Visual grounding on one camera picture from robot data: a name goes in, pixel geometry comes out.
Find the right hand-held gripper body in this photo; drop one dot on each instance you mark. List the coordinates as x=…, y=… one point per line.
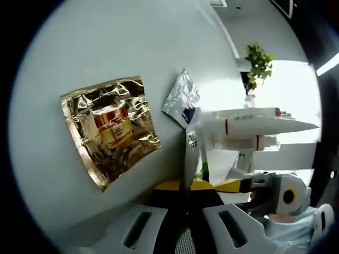
x=299, y=185

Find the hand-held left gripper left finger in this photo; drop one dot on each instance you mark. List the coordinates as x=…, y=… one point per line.
x=164, y=201

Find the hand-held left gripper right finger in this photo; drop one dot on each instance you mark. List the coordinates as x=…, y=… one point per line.
x=206, y=201

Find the small skincare bottle red label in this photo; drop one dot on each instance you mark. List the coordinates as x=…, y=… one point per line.
x=235, y=143

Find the green black skincare packet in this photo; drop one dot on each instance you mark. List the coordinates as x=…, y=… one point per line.
x=192, y=158

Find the white skincare tube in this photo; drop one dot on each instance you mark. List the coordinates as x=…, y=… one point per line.
x=251, y=127

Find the gold skincare sachet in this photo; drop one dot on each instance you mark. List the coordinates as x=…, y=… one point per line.
x=111, y=132

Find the silver skincare sachet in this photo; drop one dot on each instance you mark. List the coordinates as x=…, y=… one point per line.
x=182, y=98

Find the green potted plant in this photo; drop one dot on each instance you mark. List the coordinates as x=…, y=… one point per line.
x=258, y=63

